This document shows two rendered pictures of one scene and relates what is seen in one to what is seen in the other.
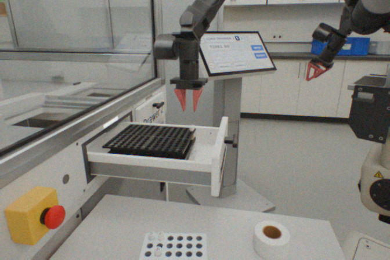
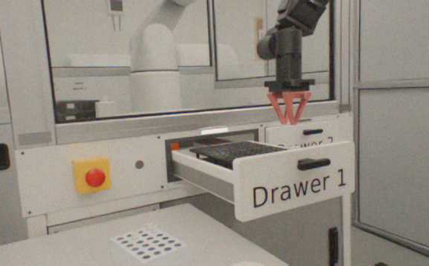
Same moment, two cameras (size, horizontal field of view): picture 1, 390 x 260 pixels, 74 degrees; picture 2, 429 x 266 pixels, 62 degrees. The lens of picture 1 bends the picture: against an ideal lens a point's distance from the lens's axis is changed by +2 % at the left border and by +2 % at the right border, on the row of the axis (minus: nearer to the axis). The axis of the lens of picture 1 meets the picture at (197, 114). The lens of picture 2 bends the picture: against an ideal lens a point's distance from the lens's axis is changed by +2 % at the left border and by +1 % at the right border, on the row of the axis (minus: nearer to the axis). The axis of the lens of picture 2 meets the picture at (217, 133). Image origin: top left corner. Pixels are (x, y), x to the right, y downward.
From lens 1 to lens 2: 0.51 m
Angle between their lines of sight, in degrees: 50
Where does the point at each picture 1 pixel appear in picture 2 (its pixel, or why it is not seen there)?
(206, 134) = not seen: hidden behind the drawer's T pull
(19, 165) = (92, 133)
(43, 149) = (119, 128)
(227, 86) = not seen: outside the picture
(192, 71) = (284, 67)
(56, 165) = (129, 147)
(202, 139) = not seen: hidden behind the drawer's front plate
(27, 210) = (76, 162)
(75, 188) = (149, 179)
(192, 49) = (285, 39)
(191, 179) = (227, 193)
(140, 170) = (197, 174)
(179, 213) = (215, 236)
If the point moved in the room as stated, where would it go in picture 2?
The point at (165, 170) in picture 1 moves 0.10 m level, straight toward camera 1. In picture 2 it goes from (211, 178) to (174, 190)
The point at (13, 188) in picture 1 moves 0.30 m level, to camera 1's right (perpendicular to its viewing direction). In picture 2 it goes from (83, 148) to (149, 165)
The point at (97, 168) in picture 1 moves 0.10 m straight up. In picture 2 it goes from (176, 168) to (174, 128)
